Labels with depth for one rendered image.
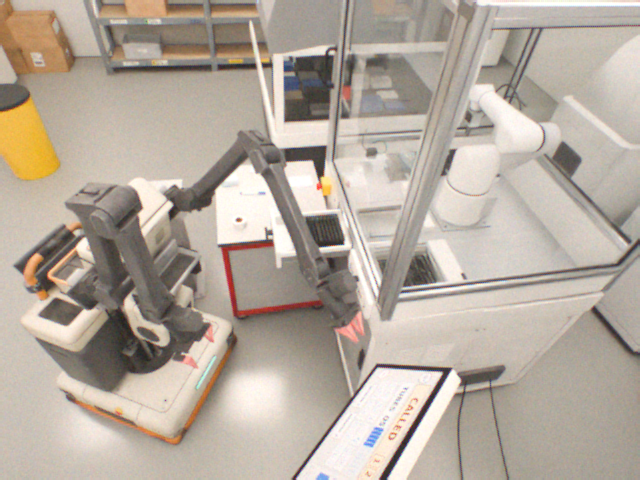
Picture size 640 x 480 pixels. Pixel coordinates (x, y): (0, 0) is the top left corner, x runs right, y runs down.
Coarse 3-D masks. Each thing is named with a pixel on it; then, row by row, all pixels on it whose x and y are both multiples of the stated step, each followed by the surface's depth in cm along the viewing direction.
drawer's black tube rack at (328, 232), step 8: (304, 216) 191; (312, 216) 191; (328, 216) 192; (336, 216) 192; (312, 224) 187; (320, 224) 188; (328, 224) 188; (336, 224) 188; (312, 232) 185; (320, 232) 184; (328, 232) 188; (336, 232) 185; (320, 240) 180; (328, 240) 181; (336, 240) 182; (344, 240) 182
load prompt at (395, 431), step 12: (420, 384) 111; (420, 396) 107; (408, 408) 106; (396, 420) 105; (408, 420) 102; (396, 432) 101; (384, 444) 100; (372, 456) 99; (384, 456) 96; (372, 468) 95
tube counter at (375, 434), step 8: (384, 416) 109; (376, 424) 108; (384, 424) 106; (376, 432) 105; (368, 440) 104; (376, 440) 103; (360, 448) 104; (368, 448) 102; (360, 456) 101; (352, 464) 100; (360, 464) 99; (344, 472) 100; (352, 472) 98
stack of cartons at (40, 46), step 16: (0, 0) 414; (0, 16) 416; (16, 16) 430; (32, 16) 432; (48, 16) 434; (0, 32) 428; (16, 32) 430; (32, 32) 434; (48, 32) 436; (16, 48) 440; (32, 48) 444; (48, 48) 447; (64, 48) 457; (16, 64) 451; (32, 64) 455; (48, 64) 459; (64, 64) 461
